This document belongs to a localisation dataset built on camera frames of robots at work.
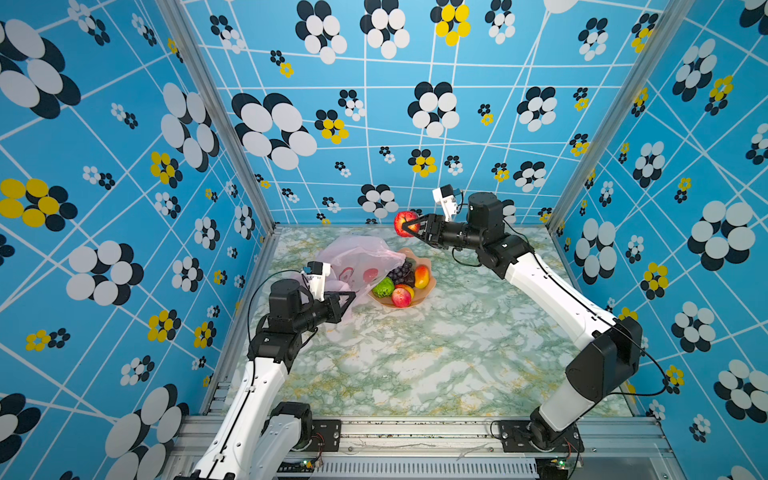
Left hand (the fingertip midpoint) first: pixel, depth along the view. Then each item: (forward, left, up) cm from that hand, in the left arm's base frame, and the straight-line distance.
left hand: (355, 294), depth 74 cm
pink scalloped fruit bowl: (+12, -18, -20) cm, 29 cm away
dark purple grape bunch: (+17, -13, -15) cm, 27 cm away
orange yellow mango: (+16, -19, -15) cm, 29 cm away
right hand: (+11, -13, +12) cm, 21 cm away
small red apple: (+7, -12, -14) cm, 20 cm away
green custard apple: (+11, -7, -13) cm, 18 cm away
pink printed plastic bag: (+23, +3, -17) cm, 29 cm away
